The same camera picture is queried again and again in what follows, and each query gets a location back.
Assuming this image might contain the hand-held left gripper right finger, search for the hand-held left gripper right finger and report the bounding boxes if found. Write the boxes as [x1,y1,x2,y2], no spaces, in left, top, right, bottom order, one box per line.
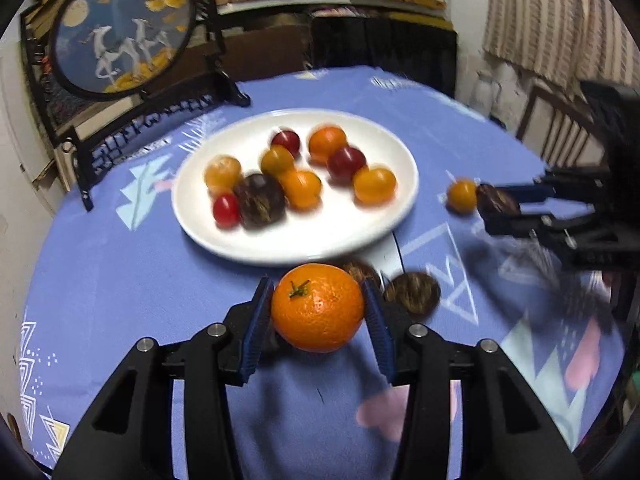
[361,279,583,480]

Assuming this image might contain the orange mandarin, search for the orange mandarin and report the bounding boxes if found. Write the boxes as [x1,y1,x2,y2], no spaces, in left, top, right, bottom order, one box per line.
[307,126,349,165]

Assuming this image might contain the large mandarin with green stem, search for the large mandarin with green stem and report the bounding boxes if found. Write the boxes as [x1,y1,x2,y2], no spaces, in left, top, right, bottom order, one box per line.
[271,263,365,353]

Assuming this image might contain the red cherry tomato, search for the red cherry tomato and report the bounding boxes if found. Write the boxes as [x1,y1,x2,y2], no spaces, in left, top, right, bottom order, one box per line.
[271,130,302,157]
[327,146,367,183]
[212,193,242,228]

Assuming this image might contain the round deer screen black stand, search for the round deer screen black stand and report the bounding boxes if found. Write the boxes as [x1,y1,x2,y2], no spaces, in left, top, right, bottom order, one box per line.
[20,0,252,212]

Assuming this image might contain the black monitor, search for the black monitor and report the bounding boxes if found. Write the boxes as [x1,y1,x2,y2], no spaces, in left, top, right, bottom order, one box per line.
[310,15,458,98]

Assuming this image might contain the small orange kumquat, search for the small orange kumquat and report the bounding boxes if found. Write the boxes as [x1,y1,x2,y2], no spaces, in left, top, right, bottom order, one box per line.
[352,166,397,204]
[280,170,322,211]
[446,177,479,214]
[260,145,296,177]
[203,156,243,195]

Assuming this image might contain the white round plate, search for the white round plate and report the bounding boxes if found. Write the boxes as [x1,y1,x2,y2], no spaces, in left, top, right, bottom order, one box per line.
[171,108,420,267]

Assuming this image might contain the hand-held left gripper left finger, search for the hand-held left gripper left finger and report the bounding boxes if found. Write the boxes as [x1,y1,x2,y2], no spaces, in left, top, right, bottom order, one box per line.
[52,276,276,480]

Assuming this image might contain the striped beige curtain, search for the striped beige curtain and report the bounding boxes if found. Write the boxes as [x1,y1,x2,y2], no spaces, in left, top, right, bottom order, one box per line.
[482,0,640,86]

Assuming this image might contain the blue printed tablecloth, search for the blue printed tablecloth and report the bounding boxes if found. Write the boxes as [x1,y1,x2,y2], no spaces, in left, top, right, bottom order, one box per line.
[17,64,631,480]

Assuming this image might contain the wooden slatted chair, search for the wooden slatted chair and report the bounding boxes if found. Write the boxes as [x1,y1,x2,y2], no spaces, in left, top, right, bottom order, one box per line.
[515,85,608,166]

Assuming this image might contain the brown wooden cabinet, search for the brown wooden cabinet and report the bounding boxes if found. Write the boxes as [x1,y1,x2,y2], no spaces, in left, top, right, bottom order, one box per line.
[220,22,311,83]

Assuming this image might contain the dark brown water chestnut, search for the dark brown water chestnut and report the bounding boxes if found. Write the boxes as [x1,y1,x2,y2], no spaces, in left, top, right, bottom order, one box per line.
[232,173,288,230]
[475,183,522,217]
[382,271,442,317]
[342,260,383,291]

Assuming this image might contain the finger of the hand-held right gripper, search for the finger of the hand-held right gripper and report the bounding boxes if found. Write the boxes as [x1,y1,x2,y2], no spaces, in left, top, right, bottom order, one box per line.
[500,170,608,205]
[484,210,640,271]

